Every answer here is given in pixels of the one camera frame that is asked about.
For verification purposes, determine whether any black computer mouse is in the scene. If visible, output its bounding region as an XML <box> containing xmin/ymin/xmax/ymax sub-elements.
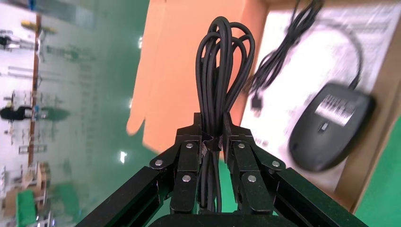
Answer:
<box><xmin>288</xmin><ymin>82</ymin><xmax>376</xmax><ymax>173</ymax></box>

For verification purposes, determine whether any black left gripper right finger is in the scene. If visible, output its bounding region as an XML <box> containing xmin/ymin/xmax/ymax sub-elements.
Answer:
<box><xmin>222</xmin><ymin>112</ymin><xmax>369</xmax><ymax>227</ymax></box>

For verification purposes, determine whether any black mouse cable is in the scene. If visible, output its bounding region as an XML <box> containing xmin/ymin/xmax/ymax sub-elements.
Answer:
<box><xmin>249</xmin><ymin>0</ymin><xmax>365</xmax><ymax>113</ymax></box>

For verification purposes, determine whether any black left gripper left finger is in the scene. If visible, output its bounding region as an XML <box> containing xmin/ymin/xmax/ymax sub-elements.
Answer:
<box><xmin>75</xmin><ymin>112</ymin><xmax>203</xmax><ymax>227</ymax></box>

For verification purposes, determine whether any white printed instruction sheet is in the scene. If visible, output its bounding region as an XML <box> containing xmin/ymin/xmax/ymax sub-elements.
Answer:
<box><xmin>239</xmin><ymin>2</ymin><xmax>401</xmax><ymax>192</ymax></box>

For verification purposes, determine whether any black data cable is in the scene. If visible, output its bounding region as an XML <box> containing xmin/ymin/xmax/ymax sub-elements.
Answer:
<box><xmin>195</xmin><ymin>16</ymin><xmax>256</xmax><ymax>214</ymax></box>

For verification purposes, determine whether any orange cardboard box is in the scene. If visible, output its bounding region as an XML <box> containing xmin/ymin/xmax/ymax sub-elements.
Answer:
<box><xmin>126</xmin><ymin>0</ymin><xmax>401</xmax><ymax>214</ymax></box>

